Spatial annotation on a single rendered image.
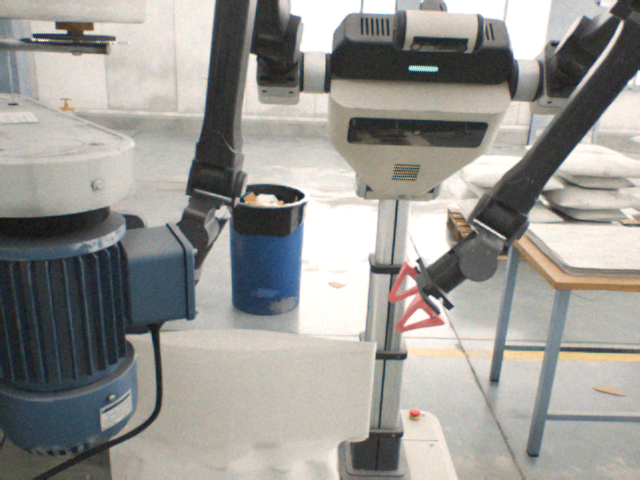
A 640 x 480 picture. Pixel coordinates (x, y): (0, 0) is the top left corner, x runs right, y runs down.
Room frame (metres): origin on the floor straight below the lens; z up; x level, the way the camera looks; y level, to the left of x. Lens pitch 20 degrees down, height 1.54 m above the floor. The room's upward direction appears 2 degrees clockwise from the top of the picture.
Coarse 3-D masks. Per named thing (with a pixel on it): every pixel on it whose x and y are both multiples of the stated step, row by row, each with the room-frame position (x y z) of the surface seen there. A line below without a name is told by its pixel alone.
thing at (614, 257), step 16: (544, 224) 2.44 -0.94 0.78; (544, 240) 2.23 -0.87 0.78; (560, 240) 2.24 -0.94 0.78; (576, 240) 2.25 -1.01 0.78; (592, 240) 2.25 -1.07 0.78; (608, 240) 2.26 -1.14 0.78; (624, 240) 2.27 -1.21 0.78; (560, 256) 2.06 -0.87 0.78; (576, 256) 2.06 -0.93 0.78; (592, 256) 2.07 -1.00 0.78; (608, 256) 2.08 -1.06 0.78; (624, 256) 2.08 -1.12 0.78
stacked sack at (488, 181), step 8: (464, 168) 4.40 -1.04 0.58; (472, 168) 4.32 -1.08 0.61; (480, 168) 4.29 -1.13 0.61; (488, 168) 4.26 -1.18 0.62; (496, 168) 4.24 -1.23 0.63; (504, 168) 4.26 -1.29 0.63; (464, 176) 4.34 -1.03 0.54; (472, 176) 4.15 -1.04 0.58; (480, 176) 4.12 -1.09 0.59; (488, 176) 4.11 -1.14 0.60; (496, 176) 4.11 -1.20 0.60; (552, 176) 4.19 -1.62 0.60; (480, 184) 4.10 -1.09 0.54; (488, 184) 4.08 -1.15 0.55; (552, 184) 4.05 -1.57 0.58; (560, 184) 4.06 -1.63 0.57
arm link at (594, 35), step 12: (636, 0) 0.81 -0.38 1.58; (576, 24) 1.16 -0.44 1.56; (588, 24) 1.14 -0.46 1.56; (600, 24) 1.07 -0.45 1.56; (612, 24) 1.03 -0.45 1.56; (564, 36) 1.22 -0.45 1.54; (576, 36) 1.14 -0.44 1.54; (588, 36) 1.11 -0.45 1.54; (600, 36) 1.08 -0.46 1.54; (612, 36) 1.05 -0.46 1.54; (564, 48) 1.17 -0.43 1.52; (576, 48) 1.16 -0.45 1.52; (588, 48) 1.13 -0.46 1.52; (600, 48) 1.10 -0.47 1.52; (564, 60) 1.19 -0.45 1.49
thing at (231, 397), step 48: (144, 336) 0.93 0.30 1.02; (192, 336) 0.95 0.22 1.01; (240, 336) 0.96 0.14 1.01; (288, 336) 0.95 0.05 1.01; (144, 384) 0.90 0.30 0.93; (192, 384) 0.89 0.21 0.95; (240, 384) 0.88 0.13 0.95; (288, 384) 0.90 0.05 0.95; (336, 384) 0.92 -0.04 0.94; (144, 432) 0.90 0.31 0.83; (192, 432) 0.89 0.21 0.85; (240, 432) 0.88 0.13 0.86; (288, 432) 0.90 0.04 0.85; (336, 432) 0.92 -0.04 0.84
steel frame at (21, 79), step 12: (396, 0) 8.90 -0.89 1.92; (408, 0) 8.51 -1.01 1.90; (420, 0) 8.51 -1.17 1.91; (0, 24) 8.55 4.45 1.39; (12, 24) 8.42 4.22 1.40; (12, 36) 8.51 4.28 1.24; (0, 60) 8.55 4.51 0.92; (12, 60) 8.55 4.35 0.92; (24, 60) 8.64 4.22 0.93; (0, 72) 8.55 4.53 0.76; (12, 72) 8.55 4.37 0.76; (24, 72) 8.59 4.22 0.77; (0, 84) 8.55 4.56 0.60; (12, 84) 8.55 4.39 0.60; (24, 84) 8.55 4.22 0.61
